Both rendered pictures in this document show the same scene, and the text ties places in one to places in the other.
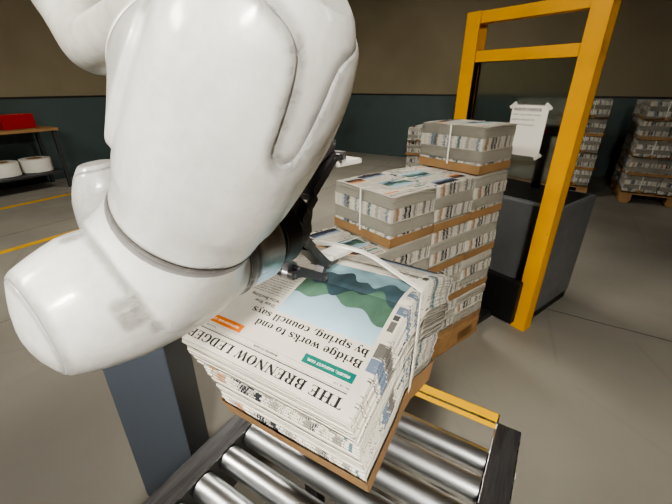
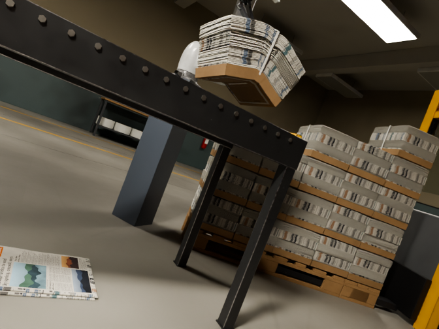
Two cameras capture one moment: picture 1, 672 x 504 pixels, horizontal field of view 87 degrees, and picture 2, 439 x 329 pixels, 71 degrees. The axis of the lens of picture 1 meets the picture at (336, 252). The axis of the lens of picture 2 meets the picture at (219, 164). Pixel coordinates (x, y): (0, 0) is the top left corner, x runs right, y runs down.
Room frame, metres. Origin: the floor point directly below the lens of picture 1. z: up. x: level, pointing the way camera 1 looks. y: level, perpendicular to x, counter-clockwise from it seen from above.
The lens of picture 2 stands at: (-0.69, -0.70, 0.63)
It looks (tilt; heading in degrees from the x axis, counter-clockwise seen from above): 2 degrees down; 28
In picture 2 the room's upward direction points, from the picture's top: 21 degrees clockwise
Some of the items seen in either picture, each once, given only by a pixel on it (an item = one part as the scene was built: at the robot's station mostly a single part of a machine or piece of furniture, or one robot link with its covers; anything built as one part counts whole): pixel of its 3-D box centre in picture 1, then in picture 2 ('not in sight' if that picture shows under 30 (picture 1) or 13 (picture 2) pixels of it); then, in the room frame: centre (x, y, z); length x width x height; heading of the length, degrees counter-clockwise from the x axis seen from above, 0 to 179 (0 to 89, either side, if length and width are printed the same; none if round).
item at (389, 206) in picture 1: (383, 207); (321, 147); (1.60, -0.22, 0.95); 0.38 x 0.29 x 0.23; 38
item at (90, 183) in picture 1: (110, 200); (195, 59); (0.98, 0.64, 1.17); 0.18 x 0.16 x 0.22; 123
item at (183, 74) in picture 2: not in sight; (184, 76); (0.95, 0.65, 1.03); 0.22 x 0.18 x 0.06; 6
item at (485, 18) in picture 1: (534, 10); not in sight; (2.22, -1.04, 1.82); 0.75 x 0.06 x 0.06; 37
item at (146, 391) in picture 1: (156, 379); (158, 151); (0.97, 0.65, 0.50); 0.20 x 0.20 x 1.00; 6
